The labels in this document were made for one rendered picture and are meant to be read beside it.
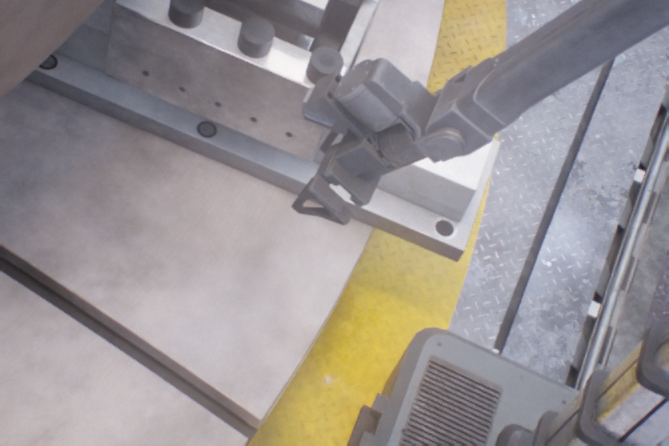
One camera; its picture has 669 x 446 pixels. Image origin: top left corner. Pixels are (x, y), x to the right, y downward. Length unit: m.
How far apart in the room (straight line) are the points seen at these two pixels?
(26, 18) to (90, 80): 0.76
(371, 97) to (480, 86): 0.13
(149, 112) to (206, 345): 0.52
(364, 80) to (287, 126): 1.07
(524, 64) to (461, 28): 2.20
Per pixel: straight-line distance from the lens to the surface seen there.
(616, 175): 3.28
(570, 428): 2.17
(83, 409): 2.29
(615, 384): 2.06
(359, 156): 1.37
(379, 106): 1.32
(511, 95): 1.24
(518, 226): 3.07
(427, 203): 2.55
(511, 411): 2.52
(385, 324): 2.82
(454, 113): 1.27
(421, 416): 2.45
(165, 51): 2.35
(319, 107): 1.35
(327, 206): 1.40
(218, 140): 2.55
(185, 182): 2.54
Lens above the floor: 2.41
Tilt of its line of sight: 55 degrees down
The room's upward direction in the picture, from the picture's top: 22 degrees clockwise
